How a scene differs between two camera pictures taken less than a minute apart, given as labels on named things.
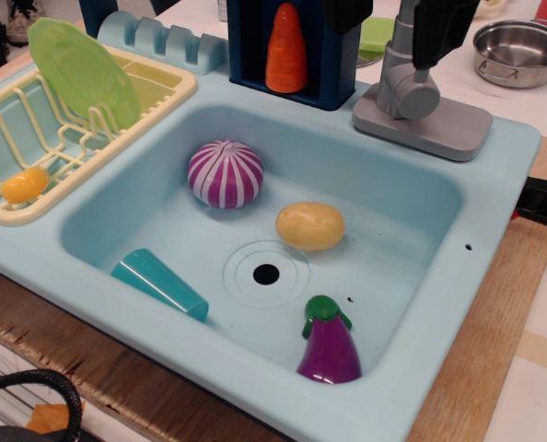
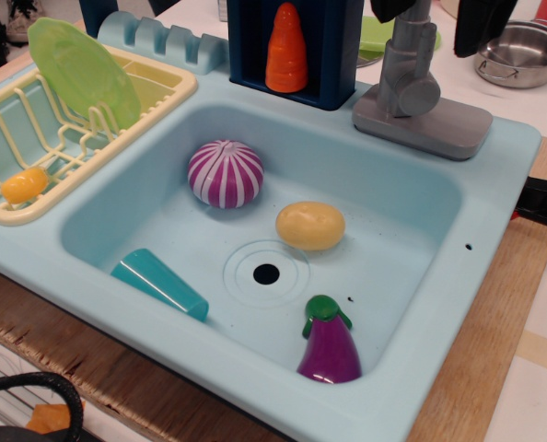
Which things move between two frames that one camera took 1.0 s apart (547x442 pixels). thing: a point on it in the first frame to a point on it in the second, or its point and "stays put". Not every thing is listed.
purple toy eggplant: x=331 y=355 stays put
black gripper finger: x=344 y=15 to x=386 y=10
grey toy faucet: x=403 y=108 stays put
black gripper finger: x=438 y=28 to x=478 y=20
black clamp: x=545 y=202 stays put
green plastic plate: x=82 y=73 stays put
